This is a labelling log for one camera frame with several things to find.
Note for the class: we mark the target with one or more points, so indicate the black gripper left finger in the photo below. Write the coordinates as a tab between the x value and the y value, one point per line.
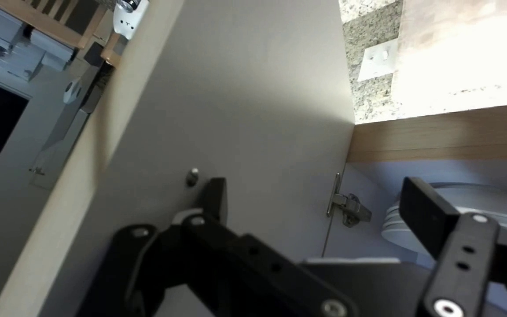
214	200

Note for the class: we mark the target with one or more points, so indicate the metal cabinet hinge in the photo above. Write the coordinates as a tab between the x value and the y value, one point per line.
349	207

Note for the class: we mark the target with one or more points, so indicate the white wall outlet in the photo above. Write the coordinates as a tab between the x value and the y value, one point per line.
379	61

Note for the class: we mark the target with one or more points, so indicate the wooden chair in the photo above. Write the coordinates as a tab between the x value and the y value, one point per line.
83	26

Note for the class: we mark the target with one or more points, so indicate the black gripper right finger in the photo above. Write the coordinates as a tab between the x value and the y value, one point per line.
427	214

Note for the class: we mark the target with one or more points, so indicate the wooden cutting board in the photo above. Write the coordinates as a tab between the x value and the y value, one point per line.
453	57

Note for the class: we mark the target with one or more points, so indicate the wooden cabinet door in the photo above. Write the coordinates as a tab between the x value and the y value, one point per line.
250	91

